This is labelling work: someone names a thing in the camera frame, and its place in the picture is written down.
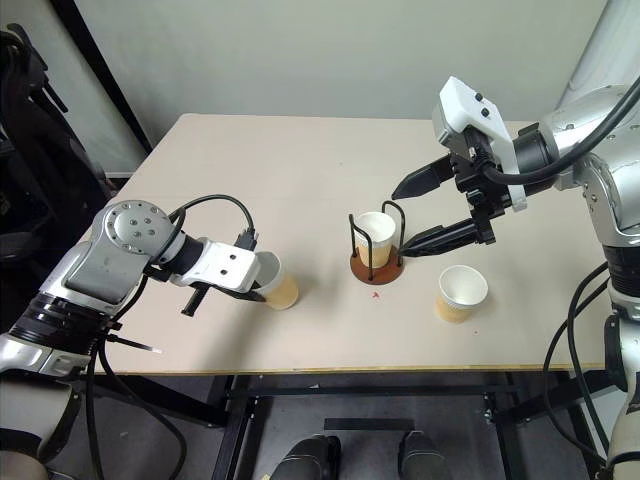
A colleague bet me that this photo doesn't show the dark rounded shape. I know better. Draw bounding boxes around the dark rounded shape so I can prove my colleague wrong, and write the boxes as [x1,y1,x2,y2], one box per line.
[271,433,342,480]
[398,430,452,480]

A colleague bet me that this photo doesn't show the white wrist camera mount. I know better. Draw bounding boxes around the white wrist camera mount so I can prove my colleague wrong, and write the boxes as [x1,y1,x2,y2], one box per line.
[431,75,527,212]
[175,240,260,294]

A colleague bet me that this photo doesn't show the black metal table frame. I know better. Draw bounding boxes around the black metal table frame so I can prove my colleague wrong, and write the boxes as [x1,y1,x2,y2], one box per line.
[89,370,622,480]

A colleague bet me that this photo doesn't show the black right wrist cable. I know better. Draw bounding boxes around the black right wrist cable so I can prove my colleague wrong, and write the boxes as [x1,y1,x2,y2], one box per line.
[478,74,640,187]

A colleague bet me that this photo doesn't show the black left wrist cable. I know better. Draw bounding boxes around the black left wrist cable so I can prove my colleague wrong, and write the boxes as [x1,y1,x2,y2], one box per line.
[168,194,260,251]

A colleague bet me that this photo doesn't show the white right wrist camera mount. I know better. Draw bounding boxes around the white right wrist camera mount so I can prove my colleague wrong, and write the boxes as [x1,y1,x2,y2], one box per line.
[431,75,527,212]

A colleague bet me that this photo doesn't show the black flat plate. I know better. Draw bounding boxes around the black flat plate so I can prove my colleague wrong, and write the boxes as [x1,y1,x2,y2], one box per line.
[323,416,416,432]

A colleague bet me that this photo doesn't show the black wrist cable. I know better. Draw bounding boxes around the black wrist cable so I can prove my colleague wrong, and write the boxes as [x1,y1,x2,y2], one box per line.
[168,194,260,251]
[478,74,640,187]

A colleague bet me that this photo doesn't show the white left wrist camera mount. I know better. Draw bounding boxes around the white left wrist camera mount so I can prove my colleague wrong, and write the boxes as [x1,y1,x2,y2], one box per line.
[175,240,260,294]

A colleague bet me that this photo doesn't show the black cables beside right arm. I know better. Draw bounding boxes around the black cables beside right arm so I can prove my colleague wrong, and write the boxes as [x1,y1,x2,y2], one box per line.
[543,259,612,467]

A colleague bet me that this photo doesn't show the wire cup holder, brown base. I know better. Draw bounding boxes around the wire cup holder, brown base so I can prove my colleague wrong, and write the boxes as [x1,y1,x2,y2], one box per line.
[347,199,407,287]

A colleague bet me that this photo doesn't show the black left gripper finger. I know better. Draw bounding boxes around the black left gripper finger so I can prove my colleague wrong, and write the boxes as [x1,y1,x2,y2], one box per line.
[181,285,208,318]
[214,286,267,303]

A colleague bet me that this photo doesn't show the black wall strip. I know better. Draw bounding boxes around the black wall strip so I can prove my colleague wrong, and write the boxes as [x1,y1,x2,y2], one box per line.
[48,0,153,157]

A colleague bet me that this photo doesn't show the black cable under left arm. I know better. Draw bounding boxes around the black cable under left arm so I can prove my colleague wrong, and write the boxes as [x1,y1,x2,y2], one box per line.
[83,273,189,480]

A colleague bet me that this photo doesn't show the black cable tie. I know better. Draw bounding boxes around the black cable tie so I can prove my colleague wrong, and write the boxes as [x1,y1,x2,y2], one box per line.
[105,333,164,355]

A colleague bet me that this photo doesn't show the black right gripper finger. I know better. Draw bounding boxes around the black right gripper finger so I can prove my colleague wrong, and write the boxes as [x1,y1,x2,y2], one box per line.
[401,218,480,259]
[391,154,456,202]

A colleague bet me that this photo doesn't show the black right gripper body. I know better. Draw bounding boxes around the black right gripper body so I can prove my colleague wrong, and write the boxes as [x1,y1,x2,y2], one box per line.
[449,126,513,246]

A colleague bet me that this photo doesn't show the tan paper cup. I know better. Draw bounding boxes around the tan paper cup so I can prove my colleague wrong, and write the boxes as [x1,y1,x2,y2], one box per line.
[355,211,398,269]
[433,264,489,326]
[251,250,300,312]

